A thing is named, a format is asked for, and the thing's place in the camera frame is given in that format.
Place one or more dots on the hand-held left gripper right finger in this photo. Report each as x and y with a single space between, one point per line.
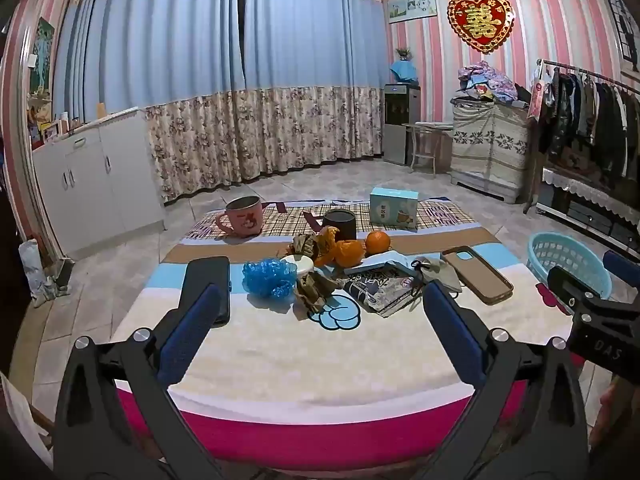
452 325

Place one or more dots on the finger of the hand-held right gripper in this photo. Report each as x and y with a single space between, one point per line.
622 265
570 287

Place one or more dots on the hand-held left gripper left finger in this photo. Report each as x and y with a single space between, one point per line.
187 325

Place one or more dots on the light blue plastic basket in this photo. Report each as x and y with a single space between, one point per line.
565 255

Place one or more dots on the blue plastic bag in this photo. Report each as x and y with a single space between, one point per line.
267 276

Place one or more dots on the person's right forearm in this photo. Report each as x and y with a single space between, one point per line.
617 420

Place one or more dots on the grey cloth pouch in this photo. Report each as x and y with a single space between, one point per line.
442 272

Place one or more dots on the brown phone case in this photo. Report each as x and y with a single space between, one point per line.
477 275

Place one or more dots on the black phone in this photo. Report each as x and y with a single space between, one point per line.
212 272

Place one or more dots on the low bench with lace cloth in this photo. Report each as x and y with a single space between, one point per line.
585 190

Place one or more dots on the light blue notebook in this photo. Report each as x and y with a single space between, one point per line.
380 262

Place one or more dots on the orange fruit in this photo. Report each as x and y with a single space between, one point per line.
377 242
349 253

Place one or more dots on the pink cartoon mug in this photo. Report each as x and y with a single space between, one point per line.
242 220

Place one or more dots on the teal cardboard box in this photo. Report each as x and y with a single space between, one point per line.
392 209

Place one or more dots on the crumpled olive cloth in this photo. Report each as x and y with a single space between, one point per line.
315 292

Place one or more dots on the crumpled brown paper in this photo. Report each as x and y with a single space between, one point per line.
302 246

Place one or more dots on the black cylindrical cup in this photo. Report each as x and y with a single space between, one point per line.
339 226

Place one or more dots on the row of hanging clothes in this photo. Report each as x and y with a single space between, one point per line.
595 115

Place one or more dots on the cloth-covered washing machine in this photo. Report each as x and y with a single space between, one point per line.
487 150

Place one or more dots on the white plastic bag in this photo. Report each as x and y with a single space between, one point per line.
35 275

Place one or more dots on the white cabinet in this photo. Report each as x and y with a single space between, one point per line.
100 185

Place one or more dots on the pink hanging bag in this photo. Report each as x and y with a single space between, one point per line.
537 95

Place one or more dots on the small metal stool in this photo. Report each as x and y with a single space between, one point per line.
425 127

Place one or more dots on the metal clothes rack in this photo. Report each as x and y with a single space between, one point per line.
575 66

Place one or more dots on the grey water dispenser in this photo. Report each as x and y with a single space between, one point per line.
397 125

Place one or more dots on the pile of folded clothes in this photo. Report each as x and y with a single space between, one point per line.
487 82

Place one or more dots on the blue cloth cover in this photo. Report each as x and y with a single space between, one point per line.
404 71

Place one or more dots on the blue floral curtain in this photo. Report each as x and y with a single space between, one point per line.
310 60
150 60

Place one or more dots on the small potted plant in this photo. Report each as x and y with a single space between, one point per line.
403 53

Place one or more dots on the framed wall picture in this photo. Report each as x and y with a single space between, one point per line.
625 30

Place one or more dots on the small photo frame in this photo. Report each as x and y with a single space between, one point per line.
49 131

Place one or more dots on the red heart wall decoration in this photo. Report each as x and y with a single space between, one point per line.
480 20

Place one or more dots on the wall poster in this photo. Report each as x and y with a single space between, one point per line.
41 55

